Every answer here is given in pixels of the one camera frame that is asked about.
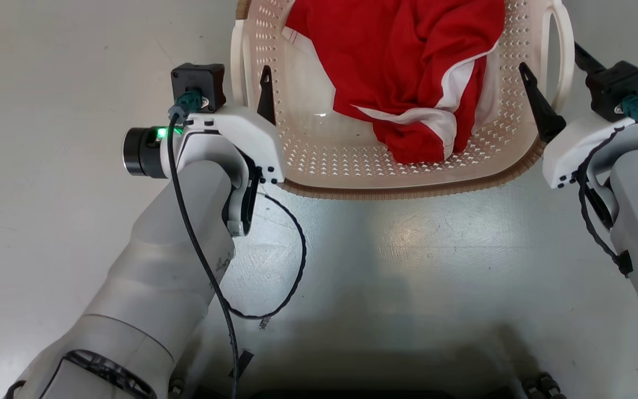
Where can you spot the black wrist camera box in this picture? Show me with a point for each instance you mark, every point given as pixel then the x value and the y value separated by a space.
pixel 615 88
pixel 204 80

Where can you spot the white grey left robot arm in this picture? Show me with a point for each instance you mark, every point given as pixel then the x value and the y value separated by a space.
pixel 158 260

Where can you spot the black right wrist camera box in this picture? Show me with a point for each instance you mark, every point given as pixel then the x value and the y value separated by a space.
pixel 615 88

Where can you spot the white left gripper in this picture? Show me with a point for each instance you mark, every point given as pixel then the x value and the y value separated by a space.
pixel 241 130

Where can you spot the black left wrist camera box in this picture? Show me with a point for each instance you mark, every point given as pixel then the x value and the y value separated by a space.
pixel 204 80

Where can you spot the beige perforated plastic laundry basket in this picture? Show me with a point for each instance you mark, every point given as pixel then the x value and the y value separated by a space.
pixel 352 166

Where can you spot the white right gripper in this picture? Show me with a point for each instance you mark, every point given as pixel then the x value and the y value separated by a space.
pixel 579 144

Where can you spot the red garment with white stripes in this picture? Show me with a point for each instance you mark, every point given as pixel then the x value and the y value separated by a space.
pixel 396 61

